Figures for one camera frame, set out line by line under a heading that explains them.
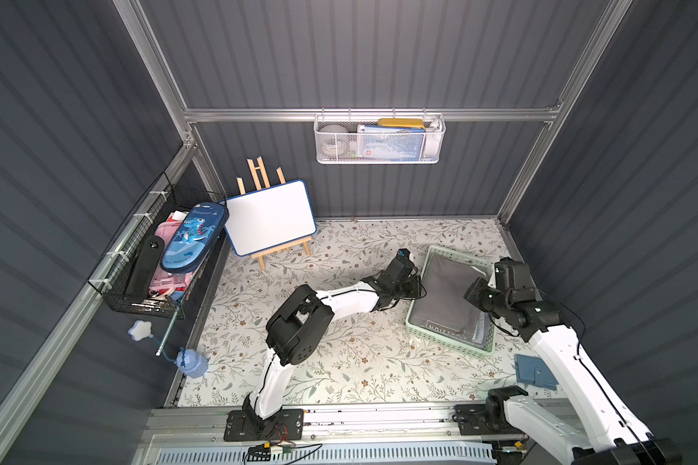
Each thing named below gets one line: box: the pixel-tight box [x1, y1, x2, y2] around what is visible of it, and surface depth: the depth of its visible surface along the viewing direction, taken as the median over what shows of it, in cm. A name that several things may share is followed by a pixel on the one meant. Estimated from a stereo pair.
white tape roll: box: [317, 124, 350, 160], surface depth 89 cm
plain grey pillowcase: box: [410, 253, 490, 345], surface depth 91 cm
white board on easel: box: [223, 180, 318, 257], surface depth 99 cm
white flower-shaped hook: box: [127, 319, 155, 342], surface depth 67 cm
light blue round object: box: [176, 346, 209, 379], surface depth 79 cm
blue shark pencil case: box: [159, 201, 230, 275], surface depth 69 cm
